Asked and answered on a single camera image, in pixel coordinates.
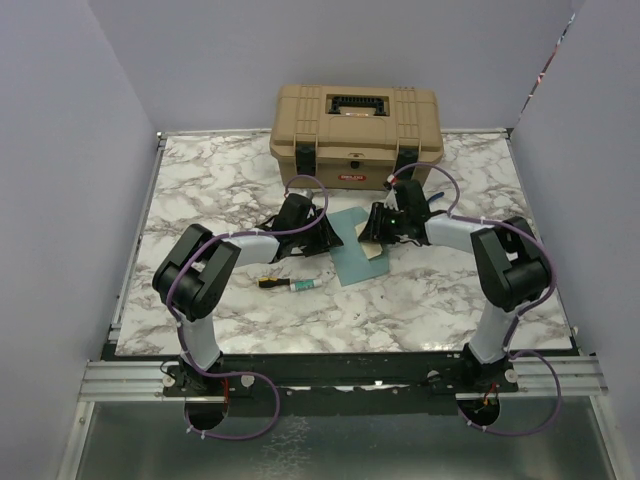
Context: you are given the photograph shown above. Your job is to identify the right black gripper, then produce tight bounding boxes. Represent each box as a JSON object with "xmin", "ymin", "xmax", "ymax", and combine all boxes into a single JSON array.
[{"xmin": 357, "ymin": 202, "xmax": 409, "ymax": 245}]

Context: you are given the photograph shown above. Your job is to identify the cream letter paper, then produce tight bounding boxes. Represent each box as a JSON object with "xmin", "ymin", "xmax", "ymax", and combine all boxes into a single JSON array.
[{"xmin": 361, "ymin": 242, "xmax": 383, "ymax": 260}]

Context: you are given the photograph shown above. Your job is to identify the teal envelope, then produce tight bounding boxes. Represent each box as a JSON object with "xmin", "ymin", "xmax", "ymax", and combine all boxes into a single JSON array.
[{"xmin": 328, "ymin": 207, "xmax": 390, "ymax": 287}]

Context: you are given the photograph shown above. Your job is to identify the green white glue stick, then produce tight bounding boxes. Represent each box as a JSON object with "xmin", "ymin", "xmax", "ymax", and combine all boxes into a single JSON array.
[{"xmin": 290, "ymin": 280, "xmax": 317, "ymax": 292}]

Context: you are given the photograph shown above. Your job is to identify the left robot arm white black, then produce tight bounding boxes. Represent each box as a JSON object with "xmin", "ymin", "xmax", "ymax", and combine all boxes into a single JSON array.
[{"xmin": 152, "ymin": 193, "xmax": 343, "ymax": 395}]

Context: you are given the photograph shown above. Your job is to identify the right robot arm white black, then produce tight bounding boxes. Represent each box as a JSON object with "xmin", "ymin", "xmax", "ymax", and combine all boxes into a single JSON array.
[{"xmin": 358, "ymin": 176, "xmax": 553, "ymax": 391}]

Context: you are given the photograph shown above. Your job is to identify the blue black pliers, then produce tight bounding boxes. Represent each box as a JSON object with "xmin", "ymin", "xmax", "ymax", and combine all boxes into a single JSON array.
[{"xmin": 427, "ymin": 192, "xmax": 444, "ymax": 204}]

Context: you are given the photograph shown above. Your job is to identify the yellow black screwdriver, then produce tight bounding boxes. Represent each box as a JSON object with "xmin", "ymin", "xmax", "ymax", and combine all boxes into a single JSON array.
[{"xmin": 258, "ymin": 277, "xmax": 293, "ymax": 289}]

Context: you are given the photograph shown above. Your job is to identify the tan plastic toolbox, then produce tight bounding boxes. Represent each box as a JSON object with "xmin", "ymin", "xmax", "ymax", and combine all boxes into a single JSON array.
[{"xmin": 269, "ymin": 84, "xmax": 444, "ymax": 190}]

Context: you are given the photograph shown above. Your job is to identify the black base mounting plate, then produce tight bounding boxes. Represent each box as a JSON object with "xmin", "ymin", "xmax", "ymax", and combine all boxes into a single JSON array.
[{"xmin": 128, "ymin": 350, "xmax": 607, "ymax": 417}]

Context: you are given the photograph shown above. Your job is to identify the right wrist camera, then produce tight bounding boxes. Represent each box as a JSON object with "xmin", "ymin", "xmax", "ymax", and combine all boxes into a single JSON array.
[{"xmin": 384, "ymin": 191, "xmax": 399, "ymax": 211}]

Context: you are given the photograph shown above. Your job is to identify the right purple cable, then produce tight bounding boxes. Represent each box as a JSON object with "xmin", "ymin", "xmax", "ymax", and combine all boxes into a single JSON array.
[{"xmin": 387, "ymin": 162, "xmax": 561, "ymax": 437}]

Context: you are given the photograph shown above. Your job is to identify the aluminium frame rail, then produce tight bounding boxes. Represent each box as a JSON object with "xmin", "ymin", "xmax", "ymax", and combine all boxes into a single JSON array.
[{"xmin": 79, "ymin": 361, "xmax": 164, "ymax": 402}]

